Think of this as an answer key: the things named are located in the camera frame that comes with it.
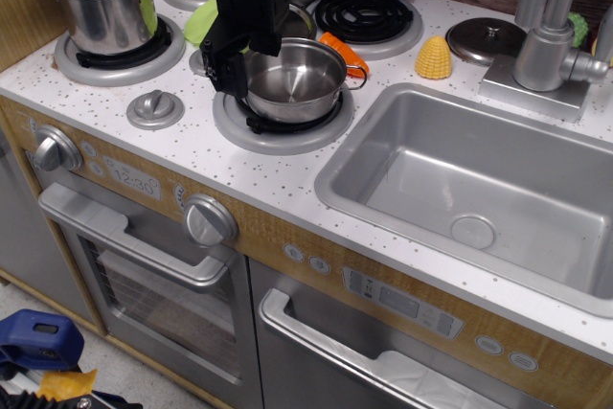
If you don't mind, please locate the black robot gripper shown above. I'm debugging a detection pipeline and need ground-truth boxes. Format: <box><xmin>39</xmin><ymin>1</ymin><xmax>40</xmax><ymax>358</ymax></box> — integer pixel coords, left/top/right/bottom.
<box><xmin>200</xmin><ymin>0</ymin><xmax>288</xmax><ymax>99</ymax></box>

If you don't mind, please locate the small steel pan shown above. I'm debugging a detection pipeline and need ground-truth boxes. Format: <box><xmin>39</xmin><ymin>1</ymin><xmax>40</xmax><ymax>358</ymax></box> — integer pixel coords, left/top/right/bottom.
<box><xmin>239</xmin><ymin>37</ymin><xmax>368</xmax><ymax>124</ymax></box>

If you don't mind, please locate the front right stove burner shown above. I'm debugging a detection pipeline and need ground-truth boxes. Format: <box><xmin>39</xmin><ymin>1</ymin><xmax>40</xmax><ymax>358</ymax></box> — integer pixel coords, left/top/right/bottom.
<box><xmin>213</xmin><ymin>86</ymin><xmax>353</xmax><ymax>156</ymax></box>

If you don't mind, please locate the front left stove burner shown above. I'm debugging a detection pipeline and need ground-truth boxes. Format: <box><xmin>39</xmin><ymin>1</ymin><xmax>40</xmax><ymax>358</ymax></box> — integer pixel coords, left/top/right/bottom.
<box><xmin>54</xmin><ymin>15</ymin><xmax>185</xmax><ymax>87</ymax></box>

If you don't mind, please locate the grey countertop stove knob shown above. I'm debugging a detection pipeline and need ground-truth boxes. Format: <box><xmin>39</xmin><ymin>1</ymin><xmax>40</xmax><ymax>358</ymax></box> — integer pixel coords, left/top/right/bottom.
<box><xmin>126</xmin><ymin>90</ymin><xmax>185</xmax><ymax>130</ymax></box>

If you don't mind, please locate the back right stove burner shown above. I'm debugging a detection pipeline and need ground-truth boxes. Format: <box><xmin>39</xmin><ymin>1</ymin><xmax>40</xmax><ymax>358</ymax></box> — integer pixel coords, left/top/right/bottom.
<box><xmin>308</xmin><ymin>0</ymin><xmax>424</xmax><ymax>62</ymax></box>

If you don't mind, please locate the green toy lettuce leaf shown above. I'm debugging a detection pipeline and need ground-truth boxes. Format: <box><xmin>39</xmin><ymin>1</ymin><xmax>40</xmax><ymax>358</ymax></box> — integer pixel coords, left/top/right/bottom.
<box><xmin>184</xmin><ymin>0</ymin><xmax>218</xmax><ymax>47</ymax></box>

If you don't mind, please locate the orange toy carrot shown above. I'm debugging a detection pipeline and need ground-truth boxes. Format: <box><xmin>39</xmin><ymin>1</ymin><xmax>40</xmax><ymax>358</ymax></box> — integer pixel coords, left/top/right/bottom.
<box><xmin>319</xmin><ymin>32</ymin><xmax>370</xmax><ymax>78</ymax></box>

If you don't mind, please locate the oven clock display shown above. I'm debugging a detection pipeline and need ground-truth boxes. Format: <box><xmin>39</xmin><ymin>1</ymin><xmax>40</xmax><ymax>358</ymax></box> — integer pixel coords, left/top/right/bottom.
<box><xmin>103</xmin><ymin>156</ymin><xmax>162</xmax><ymax>201</ymax></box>

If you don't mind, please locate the right silver oven knob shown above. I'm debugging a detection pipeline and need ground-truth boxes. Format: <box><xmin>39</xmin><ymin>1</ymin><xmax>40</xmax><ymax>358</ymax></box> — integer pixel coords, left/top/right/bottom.
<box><xmin>183</xmin><ymin>193</ymin><xmax>238</xmax><ymax>248</ymax></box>

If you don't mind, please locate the silver oven knob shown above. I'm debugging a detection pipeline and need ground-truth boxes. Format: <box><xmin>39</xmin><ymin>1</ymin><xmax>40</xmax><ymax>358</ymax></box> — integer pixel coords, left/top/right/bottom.
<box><xmin>34</xmin><ymin>125</ymin><xmax>83</xmax><ymax>171</ymax></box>
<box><xmin>183</xmin><ymin>193</ymin><xmax>238</xmax><ymax>248</ymax></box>

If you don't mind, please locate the yellow toy corn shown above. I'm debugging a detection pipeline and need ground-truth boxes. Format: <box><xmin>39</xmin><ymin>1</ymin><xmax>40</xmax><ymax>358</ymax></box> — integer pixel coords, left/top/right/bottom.
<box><xmin>415</xmin><ymin>35</ymin><xmax>452</xmax><ymax>80</ymax></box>

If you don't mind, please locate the left silver oven knob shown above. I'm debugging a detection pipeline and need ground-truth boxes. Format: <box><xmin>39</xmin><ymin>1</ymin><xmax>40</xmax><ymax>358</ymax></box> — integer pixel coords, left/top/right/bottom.
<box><xmin>34</xmin><ymin>125</ymin><xmax>83</xmax><ymax>171</ymax></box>

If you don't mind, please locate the steel pot lid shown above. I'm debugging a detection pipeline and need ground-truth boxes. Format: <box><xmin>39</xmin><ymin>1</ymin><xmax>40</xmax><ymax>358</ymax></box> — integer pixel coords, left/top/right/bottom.
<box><xmin>445</xmin><ymin>17</ymin><xmax>527</xmax><ymax>66</ymax></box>

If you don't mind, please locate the dishwasher control panel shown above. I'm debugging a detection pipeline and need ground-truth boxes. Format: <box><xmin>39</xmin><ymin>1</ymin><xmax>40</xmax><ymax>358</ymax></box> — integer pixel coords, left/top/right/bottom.
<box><xmin>342</xmin><ymin>266</ymin><xmax>465</xmax><ymax>340</ymax></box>

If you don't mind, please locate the silver toy faucet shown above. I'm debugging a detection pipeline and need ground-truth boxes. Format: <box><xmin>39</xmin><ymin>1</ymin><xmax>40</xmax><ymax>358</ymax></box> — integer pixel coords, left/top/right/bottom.
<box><xmin>479</xmin><ymin>0</ymin><xmax>612</xmax><ymax>122</ymax></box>

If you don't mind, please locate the grey toy sink basin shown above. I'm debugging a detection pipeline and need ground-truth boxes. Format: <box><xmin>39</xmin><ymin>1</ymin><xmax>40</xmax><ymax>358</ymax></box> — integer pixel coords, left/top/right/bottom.
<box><xmin>315</xmin><ymin>83</ymin><xmax>612</xmax><ymax>318</ymax></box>

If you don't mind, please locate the green toy vegetable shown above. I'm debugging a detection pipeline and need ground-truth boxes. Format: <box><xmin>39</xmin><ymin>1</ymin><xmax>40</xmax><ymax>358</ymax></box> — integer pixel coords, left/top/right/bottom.
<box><xmin>568</xmin><ymin>11</ymin><xmax>589</xmax><ymax>48</ymax></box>

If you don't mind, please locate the blue clamp tool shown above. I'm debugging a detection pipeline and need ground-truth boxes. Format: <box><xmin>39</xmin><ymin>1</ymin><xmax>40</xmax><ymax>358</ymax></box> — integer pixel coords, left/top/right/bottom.
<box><xmin>1</xmin><ymin>309</ymin><xmax>84</xmax><ymax>380</ymax></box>

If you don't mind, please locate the yellow tape piece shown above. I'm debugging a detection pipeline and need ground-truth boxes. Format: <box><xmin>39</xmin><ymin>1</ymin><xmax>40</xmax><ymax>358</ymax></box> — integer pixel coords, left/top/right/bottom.
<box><xmin>35</xmin><ymin>369</ymin><xmax>98</xmax><ymax>401</ymax></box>

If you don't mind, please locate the oven door with handle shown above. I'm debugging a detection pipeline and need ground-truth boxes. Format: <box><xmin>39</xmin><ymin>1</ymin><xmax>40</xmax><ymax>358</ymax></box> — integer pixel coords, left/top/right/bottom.
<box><xmin>38</xmin><ymin>182</ymin><xmax>263</xmax><ymax>408</ymax></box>

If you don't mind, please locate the dishwasher door with handle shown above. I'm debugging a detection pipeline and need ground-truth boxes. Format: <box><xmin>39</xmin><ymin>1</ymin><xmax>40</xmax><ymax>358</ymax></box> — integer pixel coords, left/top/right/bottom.
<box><xmin>250</xmin><ymin>261</ymin><xmax>546</xmax><ymax>408</ymax></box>

